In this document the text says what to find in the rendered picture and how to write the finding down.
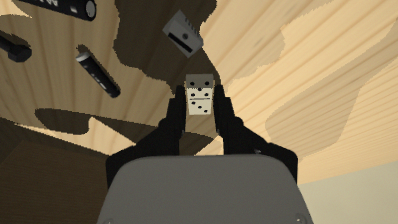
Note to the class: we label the white domino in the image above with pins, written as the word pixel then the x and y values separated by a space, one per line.
pixel 199 92

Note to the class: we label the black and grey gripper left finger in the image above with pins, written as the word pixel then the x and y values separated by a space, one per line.
pixel 165 138

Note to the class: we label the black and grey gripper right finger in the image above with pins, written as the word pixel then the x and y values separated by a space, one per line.
pixel 238 139

